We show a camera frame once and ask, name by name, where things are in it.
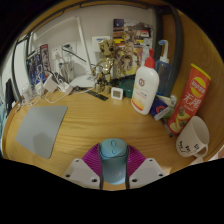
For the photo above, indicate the green round container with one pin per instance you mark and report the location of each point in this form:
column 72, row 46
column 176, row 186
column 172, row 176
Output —
column 128, row 88

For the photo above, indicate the brown tree figurine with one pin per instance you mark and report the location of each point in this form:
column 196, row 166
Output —
column 106, row 65

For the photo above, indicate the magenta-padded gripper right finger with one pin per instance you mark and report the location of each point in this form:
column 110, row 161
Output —
column 150, row 171

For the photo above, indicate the white wall outlet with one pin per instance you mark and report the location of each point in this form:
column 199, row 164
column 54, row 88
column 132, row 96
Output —
column 70, row 48
column 56, row 53

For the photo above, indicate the small white desk clock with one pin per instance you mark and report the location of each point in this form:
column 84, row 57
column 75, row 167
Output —
column 117, row 93

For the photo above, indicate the blue spray bottle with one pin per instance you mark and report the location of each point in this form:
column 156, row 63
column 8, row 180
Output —
column 164, row 75

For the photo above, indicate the white charger block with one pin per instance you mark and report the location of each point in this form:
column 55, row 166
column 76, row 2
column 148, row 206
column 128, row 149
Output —
column 65, row 88
column 50, row 83

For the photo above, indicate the white lotion bottle red pump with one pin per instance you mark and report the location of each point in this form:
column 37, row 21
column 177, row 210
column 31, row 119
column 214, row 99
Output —
column 145, row 88

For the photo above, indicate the light blue computer mouse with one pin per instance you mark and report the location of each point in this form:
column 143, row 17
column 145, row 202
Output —
column 113, row 163

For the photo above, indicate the black hanging bag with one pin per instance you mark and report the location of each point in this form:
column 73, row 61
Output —
column 9, row 93

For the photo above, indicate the wall picture collage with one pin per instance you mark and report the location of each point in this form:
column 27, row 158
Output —
column 133, row 33

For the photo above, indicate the white desk lamp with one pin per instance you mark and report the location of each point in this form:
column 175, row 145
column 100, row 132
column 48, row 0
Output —
column 83, row 80

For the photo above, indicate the blue model kit box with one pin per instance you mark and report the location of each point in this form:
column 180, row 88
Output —
column 37, row 65

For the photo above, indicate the small blue box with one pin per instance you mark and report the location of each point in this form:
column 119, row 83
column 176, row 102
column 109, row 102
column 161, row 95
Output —
column 160, row 108

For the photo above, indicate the clear glass jar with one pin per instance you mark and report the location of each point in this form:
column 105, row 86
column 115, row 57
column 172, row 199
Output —
column 27, row 93

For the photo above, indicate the red chips can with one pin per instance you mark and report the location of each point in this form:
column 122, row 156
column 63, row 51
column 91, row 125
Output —
column 190, row 100

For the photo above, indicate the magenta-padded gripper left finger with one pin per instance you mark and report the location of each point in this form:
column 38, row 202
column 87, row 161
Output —
column 78, row 171

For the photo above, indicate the white printed mug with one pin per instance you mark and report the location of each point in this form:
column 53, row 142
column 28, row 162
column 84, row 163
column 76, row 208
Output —
column 193, row 135

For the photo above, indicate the white wall box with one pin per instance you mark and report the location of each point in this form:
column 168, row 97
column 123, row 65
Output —
column 98, row 41

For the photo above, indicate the grey mouse pad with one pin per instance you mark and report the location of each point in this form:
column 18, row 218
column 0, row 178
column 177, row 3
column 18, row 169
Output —
column 40, row 130

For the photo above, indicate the flat black strip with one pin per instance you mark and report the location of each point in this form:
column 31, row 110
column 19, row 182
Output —
column 98, row 95

